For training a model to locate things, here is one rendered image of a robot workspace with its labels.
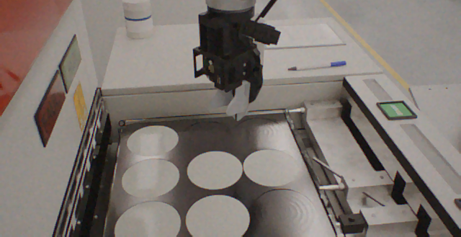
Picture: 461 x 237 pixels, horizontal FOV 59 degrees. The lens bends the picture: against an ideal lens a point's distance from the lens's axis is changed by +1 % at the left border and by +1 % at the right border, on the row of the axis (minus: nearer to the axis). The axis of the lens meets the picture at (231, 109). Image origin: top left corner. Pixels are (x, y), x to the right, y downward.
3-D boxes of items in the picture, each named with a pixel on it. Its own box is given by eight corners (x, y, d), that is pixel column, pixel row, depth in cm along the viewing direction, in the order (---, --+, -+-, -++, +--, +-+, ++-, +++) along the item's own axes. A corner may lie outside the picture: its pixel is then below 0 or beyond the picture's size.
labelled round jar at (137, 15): (126, 39, 106) (120, 3, 100) (128, 29, 111) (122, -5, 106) (153, 38, 106) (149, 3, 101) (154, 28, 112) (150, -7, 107)
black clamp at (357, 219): (341, 235, 63) (343, 223, 62) (336, 224, 65) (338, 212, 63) (362, 233, 63) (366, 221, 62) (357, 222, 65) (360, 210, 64)
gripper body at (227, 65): (193, 81, 65) (188, 9, 59) (228, 63, 71) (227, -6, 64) (227, 97, 61) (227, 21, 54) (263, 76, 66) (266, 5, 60)
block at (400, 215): (365, 237, 63) (369, 224, 61) (356, 220, 66) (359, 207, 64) (414, 232, 64) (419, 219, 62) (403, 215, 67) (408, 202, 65)
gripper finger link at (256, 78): (234, 97, 69) (234, 51, 65) (240, 93, 70) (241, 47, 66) (255, 107, 67) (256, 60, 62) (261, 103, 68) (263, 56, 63)
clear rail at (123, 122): (118, 127, 86) (117, 122, 85) (119, 124, 87) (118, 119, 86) (289, 115, 90) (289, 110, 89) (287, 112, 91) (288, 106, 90)
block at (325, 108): (306, 119, 90) (307, 108, 88) (302, 111, 93) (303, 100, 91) (341, 117, 91) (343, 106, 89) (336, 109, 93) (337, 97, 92)
